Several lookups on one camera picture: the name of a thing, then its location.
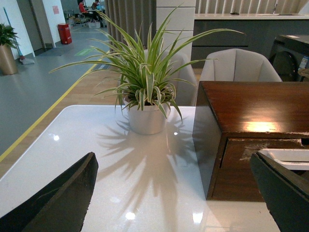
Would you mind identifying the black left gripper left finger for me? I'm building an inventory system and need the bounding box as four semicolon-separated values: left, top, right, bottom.
0;152;98;232

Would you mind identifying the dark washing machine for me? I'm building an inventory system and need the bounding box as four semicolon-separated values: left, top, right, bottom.
269;35;309;82

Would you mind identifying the white drawer handle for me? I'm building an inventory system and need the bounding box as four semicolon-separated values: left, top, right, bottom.
259;148;309;171

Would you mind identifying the gold floor planter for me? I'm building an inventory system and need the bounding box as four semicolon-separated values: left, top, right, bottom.
0;45;18;75

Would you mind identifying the white plant pot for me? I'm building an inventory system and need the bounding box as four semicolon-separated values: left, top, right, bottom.
124;97;170;135

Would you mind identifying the red bin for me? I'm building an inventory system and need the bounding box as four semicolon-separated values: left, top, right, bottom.
57;23;72;44

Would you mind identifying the green striped spider plant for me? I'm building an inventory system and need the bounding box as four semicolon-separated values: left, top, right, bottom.
64;7;234;118

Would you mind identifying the green floor plant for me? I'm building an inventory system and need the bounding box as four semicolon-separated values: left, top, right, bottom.
0;23;17;49

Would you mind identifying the beige armchair right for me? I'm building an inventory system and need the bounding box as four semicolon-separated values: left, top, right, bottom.
200;48;282;82

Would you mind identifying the beige armchair behind plant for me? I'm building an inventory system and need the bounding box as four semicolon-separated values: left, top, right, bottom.
142;49;198;106

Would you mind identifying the brown wooden drawer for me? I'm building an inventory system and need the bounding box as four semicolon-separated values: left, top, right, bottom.
208;138;309;202

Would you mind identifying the dark grey counter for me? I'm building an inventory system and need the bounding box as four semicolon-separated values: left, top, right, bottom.
191;14;309;60

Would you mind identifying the person in red shirt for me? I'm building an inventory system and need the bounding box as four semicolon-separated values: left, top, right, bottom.
77;0;93;20

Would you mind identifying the brown wooden drawer cabinet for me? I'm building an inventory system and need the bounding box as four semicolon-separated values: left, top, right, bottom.
193;81;309;200

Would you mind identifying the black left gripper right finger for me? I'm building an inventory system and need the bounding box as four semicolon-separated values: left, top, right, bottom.
250;152;309;232

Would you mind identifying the blue handled mop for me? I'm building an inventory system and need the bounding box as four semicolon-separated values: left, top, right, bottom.
3;7;35;65

